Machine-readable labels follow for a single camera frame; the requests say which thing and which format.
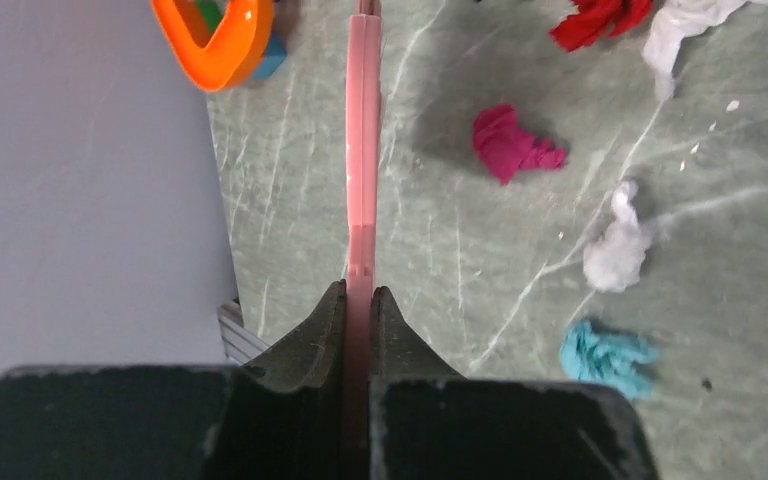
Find pink hand brush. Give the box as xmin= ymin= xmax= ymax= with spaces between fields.
xmin=341 ymin=0 xmax=382 ymax=473

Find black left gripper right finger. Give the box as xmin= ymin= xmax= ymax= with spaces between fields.
xmin=370 ymin=286 xmax=463 ymax=379

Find teal paper scrap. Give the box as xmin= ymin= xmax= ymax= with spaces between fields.
xmin=559 ymin=319 xmax=660 ymax=401

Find red paper scrap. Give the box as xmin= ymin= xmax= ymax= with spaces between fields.
xmin=549 ymin=0 xmax=654 ymax=52

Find white paper scrap left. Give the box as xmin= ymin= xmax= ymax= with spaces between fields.
xmin=582 ymin=180 xmax=654 ymax=293

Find green blue toy bricks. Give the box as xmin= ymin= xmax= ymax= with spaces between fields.
xmin=195 ymin=0 xmax=287 ymax=80

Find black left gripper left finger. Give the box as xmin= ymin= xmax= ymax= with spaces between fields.
xmin=243 ymin=280 xmax=346 ymax=391

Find white paper scrap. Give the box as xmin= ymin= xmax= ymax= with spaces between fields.
xmin=641 ymin=1 xmax=768 ymax=103
xmin=582 ymin=180 xmax=654 ymax=293

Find white paper scrap upper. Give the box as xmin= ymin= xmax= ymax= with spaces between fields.
xmin=641 ymin=1 xmax=768 ymax=103

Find orange horseshoe toy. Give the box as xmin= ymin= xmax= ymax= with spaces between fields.
xmin=150 ymin=0 xmax=274 ymax=93

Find small pink paper scrap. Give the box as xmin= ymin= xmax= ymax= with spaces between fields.
xmin=471 ymin=104 xmax=567 ymax=186

